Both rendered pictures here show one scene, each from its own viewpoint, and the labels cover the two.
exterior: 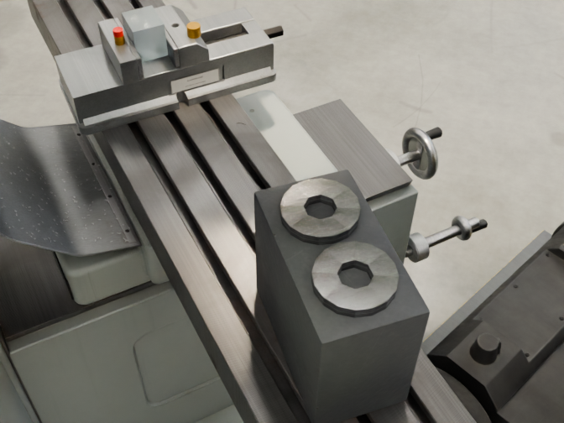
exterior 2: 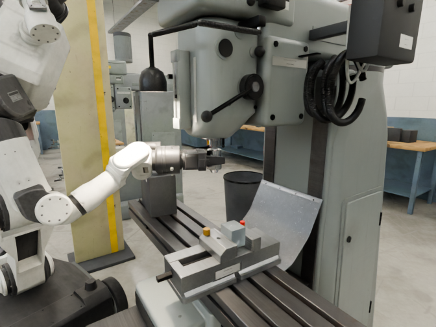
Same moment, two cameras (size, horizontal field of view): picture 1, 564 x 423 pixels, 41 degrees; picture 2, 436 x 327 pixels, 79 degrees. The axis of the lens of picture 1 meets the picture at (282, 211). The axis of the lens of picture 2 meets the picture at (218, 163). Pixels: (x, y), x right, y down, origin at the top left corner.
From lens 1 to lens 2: 180 cm
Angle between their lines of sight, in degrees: 119
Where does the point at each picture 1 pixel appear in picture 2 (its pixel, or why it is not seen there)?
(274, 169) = (169, 237)
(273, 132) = (167, 302)
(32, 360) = not seen: hidden behind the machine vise
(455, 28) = not seen: outside the picture
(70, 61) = (268, 240)
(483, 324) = (84, 297)
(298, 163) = (156, 286)
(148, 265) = not seen: hidden behind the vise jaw
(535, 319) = (56, 308)
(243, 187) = (181, 231)
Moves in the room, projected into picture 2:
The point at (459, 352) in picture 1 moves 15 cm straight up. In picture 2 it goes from (101, 287) to (97, 257)
